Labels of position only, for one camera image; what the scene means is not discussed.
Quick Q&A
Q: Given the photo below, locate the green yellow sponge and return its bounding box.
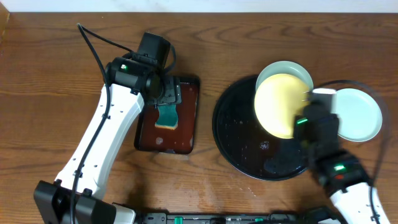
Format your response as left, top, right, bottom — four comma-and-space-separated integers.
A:
155, 104, 178, 130

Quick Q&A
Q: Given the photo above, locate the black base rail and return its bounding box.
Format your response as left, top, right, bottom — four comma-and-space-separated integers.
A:
133, 207, 345, 224

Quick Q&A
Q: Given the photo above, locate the yellow plate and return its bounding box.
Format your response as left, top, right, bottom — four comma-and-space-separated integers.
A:
254, 73, 310, 139

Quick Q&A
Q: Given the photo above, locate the round black tray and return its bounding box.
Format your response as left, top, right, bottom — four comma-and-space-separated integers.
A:
212, 75, 307, 181

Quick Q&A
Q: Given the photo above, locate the light blue plate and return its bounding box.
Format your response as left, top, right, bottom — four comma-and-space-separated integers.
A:
256, 60, 313, 90
333, 88, 382, 142

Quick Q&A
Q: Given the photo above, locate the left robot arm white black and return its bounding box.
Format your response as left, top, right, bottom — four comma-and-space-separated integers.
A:
34, 55, 182, 223

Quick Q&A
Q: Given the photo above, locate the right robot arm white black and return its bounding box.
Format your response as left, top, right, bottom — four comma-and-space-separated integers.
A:
294, 104, 389, 223

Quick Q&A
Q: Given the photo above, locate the black rectangular water tray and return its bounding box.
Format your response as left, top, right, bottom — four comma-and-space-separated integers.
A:
134, 77, 200, 154

